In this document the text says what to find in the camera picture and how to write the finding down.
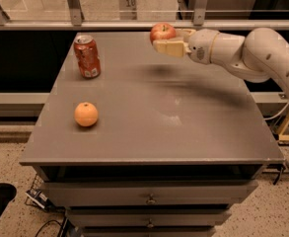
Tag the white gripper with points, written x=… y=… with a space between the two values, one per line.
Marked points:
x=200 y=45

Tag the red apple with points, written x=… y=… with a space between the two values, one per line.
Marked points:
x=162 y=31

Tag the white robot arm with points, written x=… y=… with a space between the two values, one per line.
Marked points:
x=261 y=55

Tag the numbered grey pillar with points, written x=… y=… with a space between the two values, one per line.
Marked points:
x=128 y=9

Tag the red soda can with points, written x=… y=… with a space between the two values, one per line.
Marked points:
x=86 y=52

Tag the grey drawer cabinet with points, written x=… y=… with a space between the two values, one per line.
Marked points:
x=161 y=119

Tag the orange fruit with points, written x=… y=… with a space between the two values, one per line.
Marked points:
x=86 y=114

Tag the top grey drawer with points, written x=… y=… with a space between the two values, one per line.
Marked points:
x=147 y=193

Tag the grey drawer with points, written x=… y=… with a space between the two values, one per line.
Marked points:
x=147 y=193
x=147 y=218

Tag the metal window railing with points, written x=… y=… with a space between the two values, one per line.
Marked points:
x=226 y=15

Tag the middle grey drawer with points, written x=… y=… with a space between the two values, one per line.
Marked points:
x=147 y=218

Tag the yellow wooden frame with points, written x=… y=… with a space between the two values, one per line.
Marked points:
x=281 y=130

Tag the wire basket with items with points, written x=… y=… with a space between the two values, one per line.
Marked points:
x=36 y=196

